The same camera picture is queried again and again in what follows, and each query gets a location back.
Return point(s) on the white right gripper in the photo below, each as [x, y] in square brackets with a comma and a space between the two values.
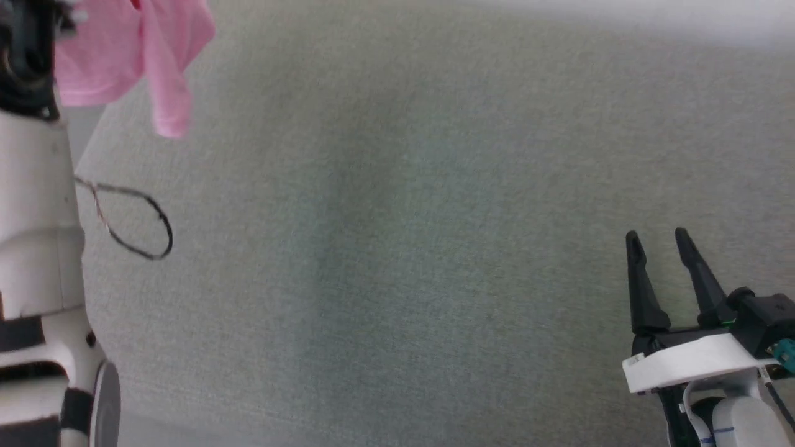
[689, 357]

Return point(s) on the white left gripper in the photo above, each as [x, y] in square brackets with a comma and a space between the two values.
[69, 17]

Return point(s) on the pink garment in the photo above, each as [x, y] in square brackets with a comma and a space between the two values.
[118, 49]

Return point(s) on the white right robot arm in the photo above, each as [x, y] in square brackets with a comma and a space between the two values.
[739, 416]

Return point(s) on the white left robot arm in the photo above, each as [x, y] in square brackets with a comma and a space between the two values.
[37, 217]

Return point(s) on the grey fabric sofa cushion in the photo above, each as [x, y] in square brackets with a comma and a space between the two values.
[435, 217]

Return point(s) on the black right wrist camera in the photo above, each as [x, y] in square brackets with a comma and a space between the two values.
[764, 320]

